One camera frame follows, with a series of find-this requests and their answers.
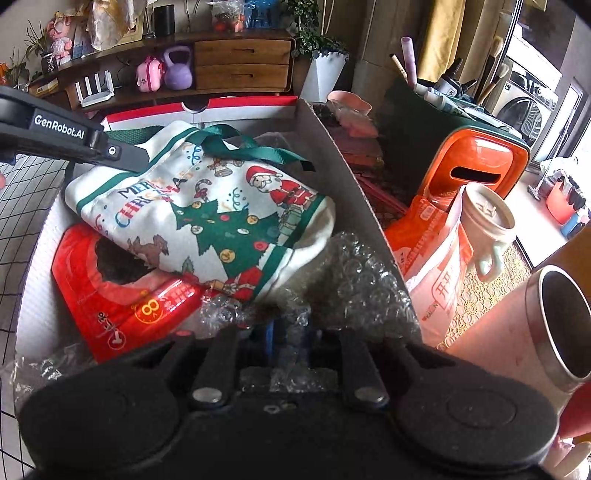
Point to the pink plastic dish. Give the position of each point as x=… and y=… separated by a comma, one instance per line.
x=351, y=108

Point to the white covered standing air conditioner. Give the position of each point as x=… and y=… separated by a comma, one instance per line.
x=378, y=37

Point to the black cylinder speaker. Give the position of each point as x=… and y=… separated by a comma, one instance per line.
x=164, y=21

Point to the pink toy case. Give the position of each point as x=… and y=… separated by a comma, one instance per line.
x=150, y=76

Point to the bubble wrap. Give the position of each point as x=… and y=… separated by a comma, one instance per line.
x=355, y=277

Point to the white washing machine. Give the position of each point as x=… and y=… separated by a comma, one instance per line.
x=531, y=106

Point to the wooden tv cabinet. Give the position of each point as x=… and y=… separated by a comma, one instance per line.
x=240, y=50

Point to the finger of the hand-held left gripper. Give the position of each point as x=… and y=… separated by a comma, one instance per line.
x=117, y=154

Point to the white christmas print bag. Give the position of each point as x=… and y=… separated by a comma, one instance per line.
x=207, y=207

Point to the plant in patterned vase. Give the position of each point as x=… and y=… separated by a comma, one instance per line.
x=48, y=63

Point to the blue plastic stool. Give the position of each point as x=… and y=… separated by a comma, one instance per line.
x=256, y=14

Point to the red paper envelopes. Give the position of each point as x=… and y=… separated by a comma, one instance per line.
x=369, y=161

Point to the red cardboard box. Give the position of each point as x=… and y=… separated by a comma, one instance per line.
x=332, y=152

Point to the yellow curtain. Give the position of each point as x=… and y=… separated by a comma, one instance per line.
x=443, y=37

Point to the red snack packet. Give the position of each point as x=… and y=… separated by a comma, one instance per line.
x=120, y=300

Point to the pink steel tumbler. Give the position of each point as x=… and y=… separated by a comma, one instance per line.
x=508, y=332

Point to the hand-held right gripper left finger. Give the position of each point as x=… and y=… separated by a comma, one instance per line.
x=268, y=337

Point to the green orange desktop organizer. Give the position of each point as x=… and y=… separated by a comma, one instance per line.
x=475, y=152

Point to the clear bag of fruit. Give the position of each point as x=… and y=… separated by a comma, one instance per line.
x=227, y=18

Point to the floral patterned sheet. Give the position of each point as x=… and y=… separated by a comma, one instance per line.
x=111, y=23

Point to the white router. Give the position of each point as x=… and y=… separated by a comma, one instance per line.
x=94, y=97

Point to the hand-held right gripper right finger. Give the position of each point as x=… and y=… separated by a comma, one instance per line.
x=304, y=339

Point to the white planter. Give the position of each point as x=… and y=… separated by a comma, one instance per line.
x=323, y=76

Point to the orange white plastic bag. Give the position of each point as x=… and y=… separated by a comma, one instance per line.
x=438, y=286

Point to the pink plush doll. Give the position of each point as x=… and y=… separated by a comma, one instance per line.
x=60, y=37

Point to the bunch of pens and brushes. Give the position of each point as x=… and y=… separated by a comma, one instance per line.
x=408, y=60

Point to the purple kettlebell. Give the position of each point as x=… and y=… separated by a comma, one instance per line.
x=179, y=76

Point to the black white checkered tablecloth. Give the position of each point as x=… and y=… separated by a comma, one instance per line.
x=23, y=221

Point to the red plastic basket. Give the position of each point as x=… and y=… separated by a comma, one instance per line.
x=558, y=203

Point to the yellow white flat box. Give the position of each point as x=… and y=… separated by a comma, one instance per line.
x=44, y=86

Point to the clear zip bag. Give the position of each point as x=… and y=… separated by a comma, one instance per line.
x=46, y=369

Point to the green potted tree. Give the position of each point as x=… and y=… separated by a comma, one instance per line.
x=314, y=41

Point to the white lidded mug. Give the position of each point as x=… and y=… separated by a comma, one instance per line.
x=485, y=217

